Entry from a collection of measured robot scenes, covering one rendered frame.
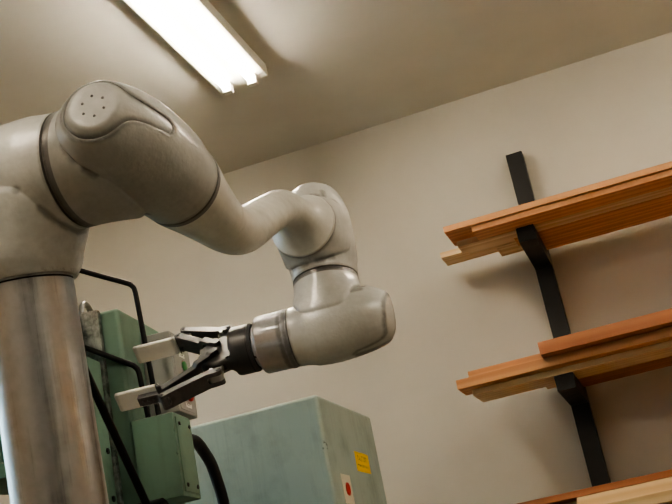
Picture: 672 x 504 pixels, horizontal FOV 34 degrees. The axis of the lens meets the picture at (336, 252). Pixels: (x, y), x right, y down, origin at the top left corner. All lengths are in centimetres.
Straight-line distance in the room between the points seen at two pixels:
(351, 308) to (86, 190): 56
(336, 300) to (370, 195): 267
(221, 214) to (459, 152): 301
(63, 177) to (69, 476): 31
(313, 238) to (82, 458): 59
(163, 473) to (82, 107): 98
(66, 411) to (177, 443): 82
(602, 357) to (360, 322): 199
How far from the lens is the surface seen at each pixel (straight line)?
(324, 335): 161
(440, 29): 381
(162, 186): 118
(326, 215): 165
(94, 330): 209
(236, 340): 166
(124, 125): 113
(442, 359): 405
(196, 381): 164
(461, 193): 418
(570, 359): 348
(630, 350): 353
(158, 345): 179
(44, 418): 120
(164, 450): 200
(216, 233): 130
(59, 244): 122
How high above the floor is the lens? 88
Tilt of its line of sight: 19 degrees up
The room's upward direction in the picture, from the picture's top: 11 degrees counter-clockwise
